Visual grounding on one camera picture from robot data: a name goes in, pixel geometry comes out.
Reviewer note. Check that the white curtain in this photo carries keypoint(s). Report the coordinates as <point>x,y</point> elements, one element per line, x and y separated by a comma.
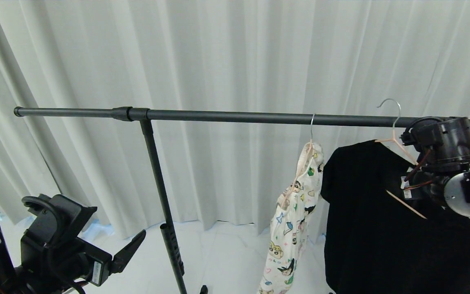
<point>218,53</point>

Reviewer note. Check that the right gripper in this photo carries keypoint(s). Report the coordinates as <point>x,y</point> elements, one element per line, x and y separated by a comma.
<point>431,190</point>

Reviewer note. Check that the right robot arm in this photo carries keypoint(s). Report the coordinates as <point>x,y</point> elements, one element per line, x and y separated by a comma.
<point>447,139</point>

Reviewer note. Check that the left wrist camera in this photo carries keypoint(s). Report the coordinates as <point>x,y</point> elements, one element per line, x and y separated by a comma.
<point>67,216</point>

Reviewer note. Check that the black garment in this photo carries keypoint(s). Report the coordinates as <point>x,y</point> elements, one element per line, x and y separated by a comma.
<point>373,228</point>

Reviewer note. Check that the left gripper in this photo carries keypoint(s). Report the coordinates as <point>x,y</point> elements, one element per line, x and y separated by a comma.
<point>90,265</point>

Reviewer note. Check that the black clothes rack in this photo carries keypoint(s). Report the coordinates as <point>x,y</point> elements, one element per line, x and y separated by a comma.
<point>239,117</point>

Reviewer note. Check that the pink clothes hanger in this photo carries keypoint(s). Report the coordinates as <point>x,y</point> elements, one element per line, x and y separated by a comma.
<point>394,134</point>
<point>312,130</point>

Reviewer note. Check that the cream printed garment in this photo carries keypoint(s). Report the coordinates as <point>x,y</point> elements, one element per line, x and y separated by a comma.
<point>292,245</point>

